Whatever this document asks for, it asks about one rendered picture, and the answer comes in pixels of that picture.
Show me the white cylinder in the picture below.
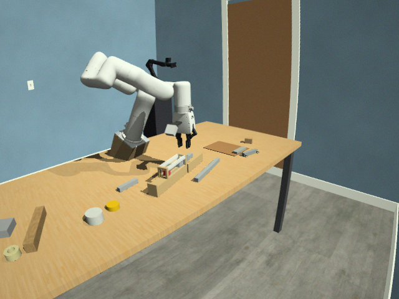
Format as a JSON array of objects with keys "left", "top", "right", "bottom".
[{"left": 85, "top": 207, "right": 104, "bottom": 225}]

